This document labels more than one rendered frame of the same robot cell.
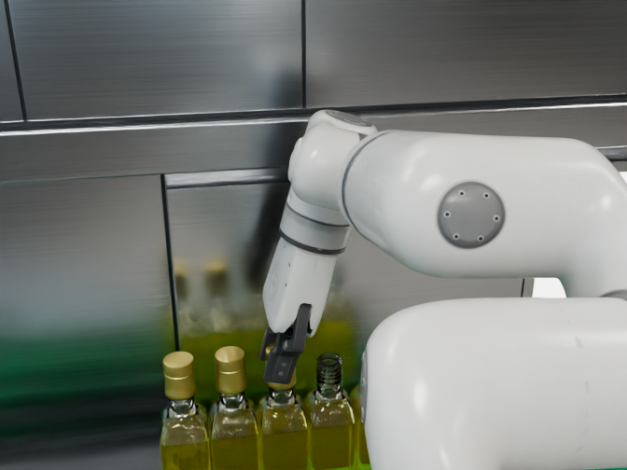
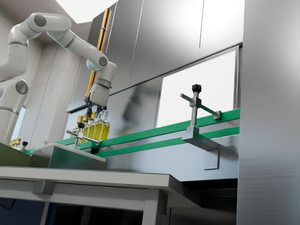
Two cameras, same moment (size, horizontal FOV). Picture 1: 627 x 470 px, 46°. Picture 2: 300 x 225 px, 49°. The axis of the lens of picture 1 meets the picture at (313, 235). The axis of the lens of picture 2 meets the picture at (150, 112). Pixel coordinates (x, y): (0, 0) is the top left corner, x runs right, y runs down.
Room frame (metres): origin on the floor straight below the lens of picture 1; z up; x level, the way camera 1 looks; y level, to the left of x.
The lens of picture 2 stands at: (0.20, -1.50, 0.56)
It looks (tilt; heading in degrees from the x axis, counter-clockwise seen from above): 22 degrees up; 61
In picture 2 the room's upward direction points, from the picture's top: 8 degrees clockwise
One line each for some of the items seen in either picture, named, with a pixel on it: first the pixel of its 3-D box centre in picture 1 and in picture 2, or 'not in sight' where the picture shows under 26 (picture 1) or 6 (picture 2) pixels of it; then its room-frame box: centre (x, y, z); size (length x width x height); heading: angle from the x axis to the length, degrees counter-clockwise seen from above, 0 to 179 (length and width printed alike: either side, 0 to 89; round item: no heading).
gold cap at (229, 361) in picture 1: (230, 369); (86, 118); (0.70, 0.09, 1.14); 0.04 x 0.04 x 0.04
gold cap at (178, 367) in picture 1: (179, 375); (80, 119); (0.69, 0.15, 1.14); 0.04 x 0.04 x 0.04
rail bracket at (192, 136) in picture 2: not in sight; (199, 124); (0.74, -0.81, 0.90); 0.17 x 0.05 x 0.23; 11
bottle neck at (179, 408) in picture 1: (180, 392); not in sight; (0.69, 0.15, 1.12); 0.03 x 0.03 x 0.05
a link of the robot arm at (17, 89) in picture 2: not in sight; (11, 96); (0.31, -0.05, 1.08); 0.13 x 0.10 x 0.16; 112
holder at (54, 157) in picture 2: not in sight; (74, 169); (0.57, -0.30, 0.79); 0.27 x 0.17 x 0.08; 11
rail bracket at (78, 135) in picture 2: not in sight; (83, 139); (0.62, -0.18, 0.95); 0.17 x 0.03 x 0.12; 11
